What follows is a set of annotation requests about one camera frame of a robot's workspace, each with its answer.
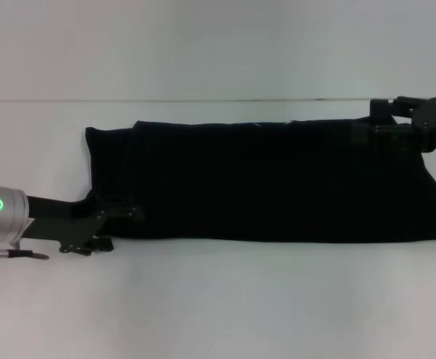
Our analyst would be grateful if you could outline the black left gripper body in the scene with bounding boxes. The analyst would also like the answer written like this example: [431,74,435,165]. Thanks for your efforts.
[23,194,108,256]

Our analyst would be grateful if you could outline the black t-shirt with white print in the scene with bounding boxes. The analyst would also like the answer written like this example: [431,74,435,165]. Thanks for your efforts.
[85,118,436,242]

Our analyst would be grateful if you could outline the left gripper thin black cable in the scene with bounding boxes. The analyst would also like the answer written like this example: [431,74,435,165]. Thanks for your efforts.
[0,231,50,266]

